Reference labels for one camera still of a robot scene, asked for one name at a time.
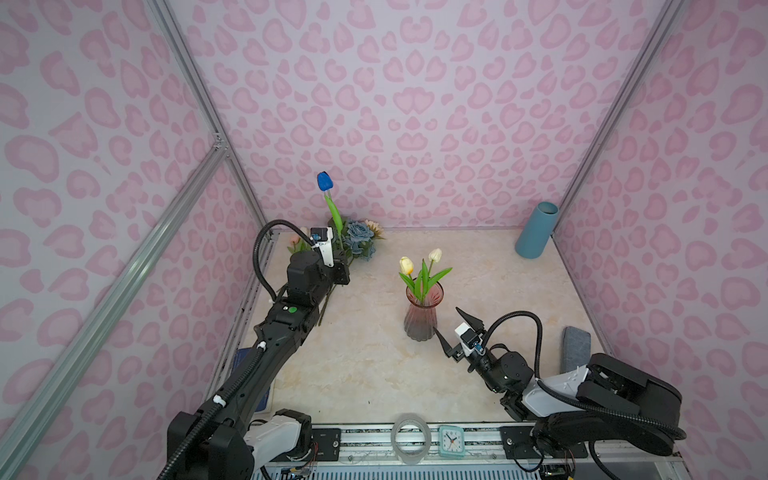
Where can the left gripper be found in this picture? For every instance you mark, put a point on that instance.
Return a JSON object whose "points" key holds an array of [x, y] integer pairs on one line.
{"points": [[341, 268]]}

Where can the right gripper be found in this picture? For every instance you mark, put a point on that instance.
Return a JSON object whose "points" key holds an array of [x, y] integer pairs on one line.
{"points": [[459, 344]]}

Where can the red glass vase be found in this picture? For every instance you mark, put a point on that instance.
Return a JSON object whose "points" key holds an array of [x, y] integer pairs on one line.
{"points": [[420, 321]]}

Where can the yellow tulip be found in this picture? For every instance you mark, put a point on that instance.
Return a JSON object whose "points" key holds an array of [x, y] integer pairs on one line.
{"points": [[412, 280]]}

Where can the blue tulip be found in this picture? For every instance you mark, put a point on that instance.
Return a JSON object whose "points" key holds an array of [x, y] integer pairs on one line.
{"points": [[325, 184]]}

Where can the white tulip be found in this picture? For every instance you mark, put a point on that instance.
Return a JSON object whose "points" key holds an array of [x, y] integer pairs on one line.
{"points": [[429, 276]]}

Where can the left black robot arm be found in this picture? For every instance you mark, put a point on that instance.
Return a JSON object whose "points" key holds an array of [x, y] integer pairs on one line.
{"points": [[210, 443]]}

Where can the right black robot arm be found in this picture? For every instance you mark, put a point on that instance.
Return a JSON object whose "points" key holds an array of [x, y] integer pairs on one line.
{"points": [[603, 400]]}

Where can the teal cylindrical vase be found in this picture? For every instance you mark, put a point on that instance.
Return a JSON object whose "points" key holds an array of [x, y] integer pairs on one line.
{"points": [[537, 230]]}

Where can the blue rose bouquet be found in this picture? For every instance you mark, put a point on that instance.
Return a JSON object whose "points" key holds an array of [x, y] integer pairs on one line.
{"points": [[357, 239]]}

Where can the pink tulip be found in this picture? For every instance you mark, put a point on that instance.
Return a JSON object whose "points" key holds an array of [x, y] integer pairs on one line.
{"points": [[297, 244]]}

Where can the small teal alarm clock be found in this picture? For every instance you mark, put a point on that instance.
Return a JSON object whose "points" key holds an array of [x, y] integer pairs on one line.
{"points": [[451, 442]]}

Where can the grey sponge block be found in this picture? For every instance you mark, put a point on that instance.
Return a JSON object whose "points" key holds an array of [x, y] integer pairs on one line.
{"points": [[575, 349]]}

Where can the blue book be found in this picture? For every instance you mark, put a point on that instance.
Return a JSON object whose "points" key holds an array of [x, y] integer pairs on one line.
{"points": [[253, 374]]}

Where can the clear tape roll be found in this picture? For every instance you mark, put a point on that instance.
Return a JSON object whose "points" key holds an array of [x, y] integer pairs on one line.
{"points": [[410, 438]]}

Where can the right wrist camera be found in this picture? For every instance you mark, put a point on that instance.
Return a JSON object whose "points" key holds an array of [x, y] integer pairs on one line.
{"points": [[470, 340]]}

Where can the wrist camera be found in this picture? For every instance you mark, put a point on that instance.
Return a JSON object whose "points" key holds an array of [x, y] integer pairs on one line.
{"points": [[470, 340], [322, 242]]}

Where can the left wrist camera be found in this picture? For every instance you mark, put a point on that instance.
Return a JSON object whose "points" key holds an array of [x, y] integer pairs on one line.
{"points": [[322, 242]]}

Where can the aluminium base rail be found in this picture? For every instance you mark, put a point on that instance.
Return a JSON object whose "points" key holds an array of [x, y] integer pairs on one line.
{"points": [[493, 451]]}

